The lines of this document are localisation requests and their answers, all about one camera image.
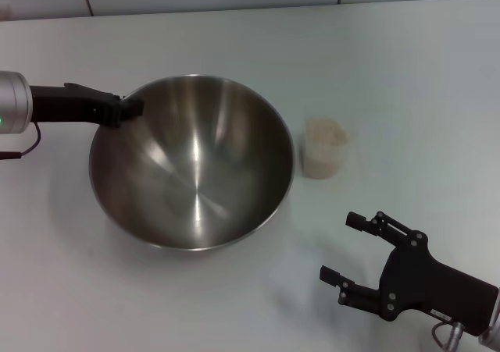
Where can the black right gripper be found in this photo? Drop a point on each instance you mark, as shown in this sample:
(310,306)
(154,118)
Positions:
(426,281)

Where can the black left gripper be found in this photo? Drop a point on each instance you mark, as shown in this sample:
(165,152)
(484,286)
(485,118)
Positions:
(66,104)

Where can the stainless steel mixing bowl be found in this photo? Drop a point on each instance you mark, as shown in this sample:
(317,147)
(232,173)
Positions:
(195,164)

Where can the transparent plastic measuring cup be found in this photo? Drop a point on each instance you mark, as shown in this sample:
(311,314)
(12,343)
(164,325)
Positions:
(324,164)

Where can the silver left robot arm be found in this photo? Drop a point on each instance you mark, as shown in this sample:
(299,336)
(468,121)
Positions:
(13,102)

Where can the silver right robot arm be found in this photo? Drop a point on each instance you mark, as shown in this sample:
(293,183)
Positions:
(491,338)

